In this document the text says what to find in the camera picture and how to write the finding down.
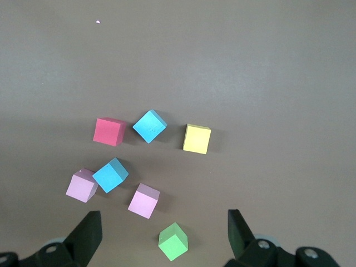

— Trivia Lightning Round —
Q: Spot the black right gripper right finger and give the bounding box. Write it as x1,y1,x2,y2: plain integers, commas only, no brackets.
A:
226,209,340,267

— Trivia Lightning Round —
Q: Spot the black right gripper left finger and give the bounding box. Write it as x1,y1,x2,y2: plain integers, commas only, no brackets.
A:
0,210,103,267

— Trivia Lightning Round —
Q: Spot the pink foam cube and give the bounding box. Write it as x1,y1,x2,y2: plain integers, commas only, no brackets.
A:
65,167,99,204
127,182,161,220

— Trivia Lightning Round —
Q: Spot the blue foam cube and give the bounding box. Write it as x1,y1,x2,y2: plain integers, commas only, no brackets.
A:
92,157,130,194
132,109,168,145

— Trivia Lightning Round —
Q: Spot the red foam cube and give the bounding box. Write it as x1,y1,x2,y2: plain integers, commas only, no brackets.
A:
93,117,127,146

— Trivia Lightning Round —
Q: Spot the yellow foam cube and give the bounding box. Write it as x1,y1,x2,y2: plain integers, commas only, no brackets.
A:
182,123,212,155

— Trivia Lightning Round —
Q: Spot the green foam cube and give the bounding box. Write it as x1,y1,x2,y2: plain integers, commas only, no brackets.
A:
158,221,189,262

